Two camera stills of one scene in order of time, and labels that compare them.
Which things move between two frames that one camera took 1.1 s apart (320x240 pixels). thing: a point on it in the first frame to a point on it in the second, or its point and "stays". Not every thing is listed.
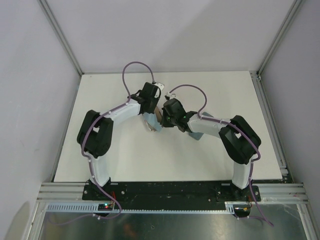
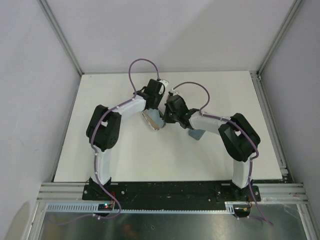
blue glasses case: (198, 135) stays
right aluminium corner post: (292, 14) stays
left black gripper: (150, 110) stays
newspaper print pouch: (158, 116) to (152, 124)
